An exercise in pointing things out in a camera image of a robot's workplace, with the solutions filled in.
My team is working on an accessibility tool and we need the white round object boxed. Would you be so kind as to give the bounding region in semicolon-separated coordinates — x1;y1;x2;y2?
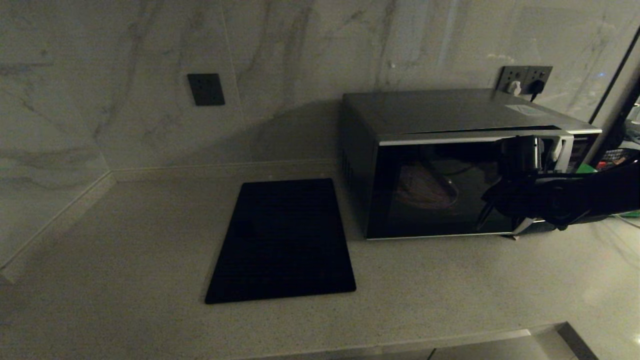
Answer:
397;165;459;210

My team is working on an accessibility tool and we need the black glass microwave door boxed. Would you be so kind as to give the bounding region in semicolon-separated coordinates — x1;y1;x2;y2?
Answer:
367;127;575;241

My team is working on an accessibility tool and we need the silver black microwave oven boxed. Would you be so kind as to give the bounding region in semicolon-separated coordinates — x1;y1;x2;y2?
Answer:
341;89;603;242

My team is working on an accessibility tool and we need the black induction cooktop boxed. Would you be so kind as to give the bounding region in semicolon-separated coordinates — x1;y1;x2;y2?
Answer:
204;178;357;305

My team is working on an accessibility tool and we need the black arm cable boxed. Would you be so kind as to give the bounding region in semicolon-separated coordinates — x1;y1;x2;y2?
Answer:
476;200;498;232

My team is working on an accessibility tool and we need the black shelf post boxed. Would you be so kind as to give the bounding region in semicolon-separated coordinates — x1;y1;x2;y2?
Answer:
591;90;640;166

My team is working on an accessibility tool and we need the black wire basket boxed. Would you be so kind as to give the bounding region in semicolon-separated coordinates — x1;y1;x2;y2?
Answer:
597;149;640;171

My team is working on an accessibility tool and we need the dark double wall socket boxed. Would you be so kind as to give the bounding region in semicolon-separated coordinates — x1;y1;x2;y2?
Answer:
499;65;554;96

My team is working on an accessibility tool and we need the thin black frame bar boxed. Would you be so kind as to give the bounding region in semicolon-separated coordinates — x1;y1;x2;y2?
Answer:
589;25;640;125

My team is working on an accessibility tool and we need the dark single wall socket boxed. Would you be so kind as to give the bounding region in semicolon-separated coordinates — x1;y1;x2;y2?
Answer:
187;73;226;106

